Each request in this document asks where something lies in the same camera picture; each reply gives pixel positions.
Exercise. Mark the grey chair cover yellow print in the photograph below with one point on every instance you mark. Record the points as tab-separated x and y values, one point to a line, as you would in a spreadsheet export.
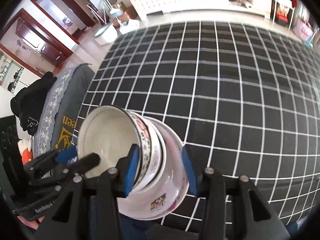
67	100

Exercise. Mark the white paper roll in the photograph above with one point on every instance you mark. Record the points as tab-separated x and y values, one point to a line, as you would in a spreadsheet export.
247	2

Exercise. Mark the pink flower white plate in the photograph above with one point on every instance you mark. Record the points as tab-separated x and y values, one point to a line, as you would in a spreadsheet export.
176	206

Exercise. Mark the green patterned bowl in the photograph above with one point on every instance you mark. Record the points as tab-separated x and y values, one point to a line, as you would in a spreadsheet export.
105	135

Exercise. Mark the broom and dustpan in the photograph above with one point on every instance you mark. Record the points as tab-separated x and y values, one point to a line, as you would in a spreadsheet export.
130	11

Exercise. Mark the white mop bucket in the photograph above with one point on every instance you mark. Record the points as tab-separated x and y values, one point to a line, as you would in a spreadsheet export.
105	33

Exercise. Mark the blue broom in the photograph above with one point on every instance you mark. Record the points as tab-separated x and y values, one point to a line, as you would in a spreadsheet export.
117	15

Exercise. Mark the white bowl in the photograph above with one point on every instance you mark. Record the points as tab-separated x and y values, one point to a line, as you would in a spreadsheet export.
172	150

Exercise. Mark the black white checked tablecloth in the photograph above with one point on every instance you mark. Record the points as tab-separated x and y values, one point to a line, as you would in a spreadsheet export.
225	105

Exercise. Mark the pink bag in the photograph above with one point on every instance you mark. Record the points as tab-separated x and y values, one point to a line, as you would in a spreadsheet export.
303	31

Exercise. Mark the red brown wooden door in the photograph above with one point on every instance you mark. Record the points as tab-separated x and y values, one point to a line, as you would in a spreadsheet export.
32	40

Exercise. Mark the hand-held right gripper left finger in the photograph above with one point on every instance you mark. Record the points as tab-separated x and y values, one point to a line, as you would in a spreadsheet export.
131	170

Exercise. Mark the small cartoon print plate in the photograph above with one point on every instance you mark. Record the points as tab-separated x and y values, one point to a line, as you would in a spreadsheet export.
157	202

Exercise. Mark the white dustpan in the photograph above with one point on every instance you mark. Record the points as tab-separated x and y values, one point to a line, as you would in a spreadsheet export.
129	26

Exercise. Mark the cream bowl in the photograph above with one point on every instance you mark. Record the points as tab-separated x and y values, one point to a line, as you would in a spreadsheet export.
156	155

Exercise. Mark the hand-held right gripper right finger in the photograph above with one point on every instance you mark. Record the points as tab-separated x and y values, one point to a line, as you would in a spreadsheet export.
190	172

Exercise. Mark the person's left hand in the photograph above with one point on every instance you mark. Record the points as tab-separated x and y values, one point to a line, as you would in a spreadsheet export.
28	223

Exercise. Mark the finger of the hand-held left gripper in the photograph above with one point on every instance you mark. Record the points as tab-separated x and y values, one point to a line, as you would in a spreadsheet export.
87	161
65	155

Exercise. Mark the black garment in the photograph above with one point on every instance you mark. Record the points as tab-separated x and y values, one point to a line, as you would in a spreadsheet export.
32	100

